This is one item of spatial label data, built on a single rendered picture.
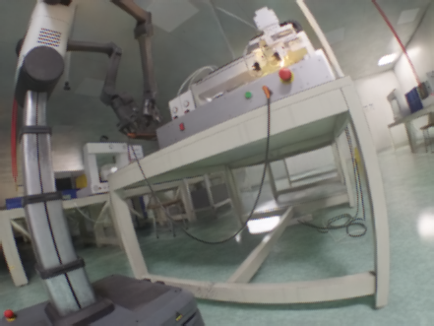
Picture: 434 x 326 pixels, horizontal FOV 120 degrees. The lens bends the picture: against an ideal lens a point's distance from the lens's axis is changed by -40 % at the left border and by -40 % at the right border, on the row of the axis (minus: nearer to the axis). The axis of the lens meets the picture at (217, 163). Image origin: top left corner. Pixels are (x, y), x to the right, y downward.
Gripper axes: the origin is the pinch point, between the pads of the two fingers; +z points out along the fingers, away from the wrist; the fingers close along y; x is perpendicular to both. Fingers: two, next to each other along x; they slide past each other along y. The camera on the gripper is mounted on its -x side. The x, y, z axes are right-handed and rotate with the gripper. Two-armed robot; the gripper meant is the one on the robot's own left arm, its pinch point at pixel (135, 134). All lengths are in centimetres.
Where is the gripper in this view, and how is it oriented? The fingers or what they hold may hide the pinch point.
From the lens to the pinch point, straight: 103.2
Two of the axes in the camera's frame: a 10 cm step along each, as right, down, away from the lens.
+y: -8.3, 2.6, 5.0
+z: 4.7, 8.1, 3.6
